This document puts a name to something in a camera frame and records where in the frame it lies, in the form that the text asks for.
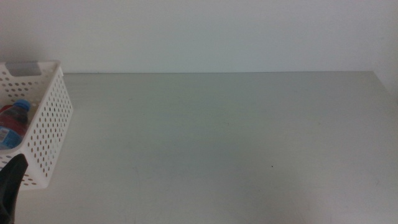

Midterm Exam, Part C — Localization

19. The red cola can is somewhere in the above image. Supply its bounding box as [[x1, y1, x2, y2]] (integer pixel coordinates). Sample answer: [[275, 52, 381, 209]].
[[0, 105, 29, 139]]

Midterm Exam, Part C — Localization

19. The clear water bottle blue cap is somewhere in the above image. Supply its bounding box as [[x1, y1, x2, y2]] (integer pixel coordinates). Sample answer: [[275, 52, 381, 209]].
[[0, 99, 32, 151]]

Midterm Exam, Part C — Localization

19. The white perforated plastic basket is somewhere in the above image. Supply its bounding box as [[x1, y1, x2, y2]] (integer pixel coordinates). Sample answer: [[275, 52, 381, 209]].
[[0, 60, 75, 191]]

